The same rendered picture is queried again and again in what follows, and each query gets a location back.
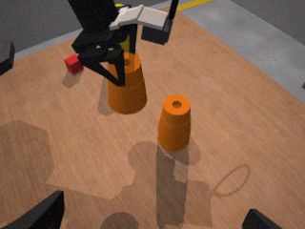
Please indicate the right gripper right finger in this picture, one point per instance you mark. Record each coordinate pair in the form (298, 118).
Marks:
(256, 220)

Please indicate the orange cup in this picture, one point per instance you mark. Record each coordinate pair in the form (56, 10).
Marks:
(132, 97)
(175, 124)
(171, 147)

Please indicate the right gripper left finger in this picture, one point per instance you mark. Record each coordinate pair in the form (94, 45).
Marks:
(47, 214)

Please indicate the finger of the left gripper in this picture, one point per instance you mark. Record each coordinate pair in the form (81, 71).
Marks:
(115, 57)
(133, 35)

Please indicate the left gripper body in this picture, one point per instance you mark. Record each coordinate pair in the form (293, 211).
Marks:
(104, 23)

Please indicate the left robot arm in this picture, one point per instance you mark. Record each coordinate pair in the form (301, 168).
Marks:
(158, 36)

